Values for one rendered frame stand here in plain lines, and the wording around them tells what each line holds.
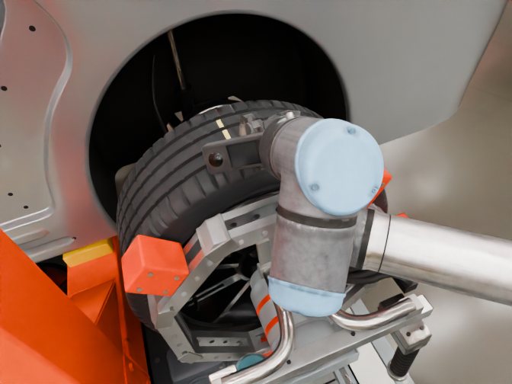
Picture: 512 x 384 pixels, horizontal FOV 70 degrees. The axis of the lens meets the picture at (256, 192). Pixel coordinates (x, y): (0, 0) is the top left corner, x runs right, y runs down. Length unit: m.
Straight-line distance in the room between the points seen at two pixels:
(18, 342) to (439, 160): 2.32
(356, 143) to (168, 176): 0.45
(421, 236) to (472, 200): 1.82
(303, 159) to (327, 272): 0.13
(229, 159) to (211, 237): 0.15
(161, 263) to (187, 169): 0.18
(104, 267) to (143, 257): 0.63
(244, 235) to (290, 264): 0.24
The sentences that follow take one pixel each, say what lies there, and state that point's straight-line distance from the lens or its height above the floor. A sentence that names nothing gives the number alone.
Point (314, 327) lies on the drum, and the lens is 0.77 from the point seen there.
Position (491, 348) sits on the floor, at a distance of 1.89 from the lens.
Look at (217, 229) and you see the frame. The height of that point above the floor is 1.12.
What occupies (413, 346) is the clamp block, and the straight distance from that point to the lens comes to 0.75.
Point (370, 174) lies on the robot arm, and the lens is 0.38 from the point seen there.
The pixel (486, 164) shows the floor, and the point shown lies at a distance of 2.60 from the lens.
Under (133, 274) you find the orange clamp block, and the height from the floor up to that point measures 1.11.
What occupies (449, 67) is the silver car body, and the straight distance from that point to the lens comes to 1.38.
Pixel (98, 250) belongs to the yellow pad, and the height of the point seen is 0.72.
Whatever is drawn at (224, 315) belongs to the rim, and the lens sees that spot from 1.06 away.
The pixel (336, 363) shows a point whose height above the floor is 0.17.
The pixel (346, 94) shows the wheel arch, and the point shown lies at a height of 1.00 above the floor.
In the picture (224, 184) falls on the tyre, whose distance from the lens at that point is 0.66.
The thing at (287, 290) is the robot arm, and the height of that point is 1.25.
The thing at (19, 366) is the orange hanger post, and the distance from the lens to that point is 0.68.
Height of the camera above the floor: 1.62
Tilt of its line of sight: 46 degrees down
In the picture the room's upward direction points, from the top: 9 degrees counter-clockwise
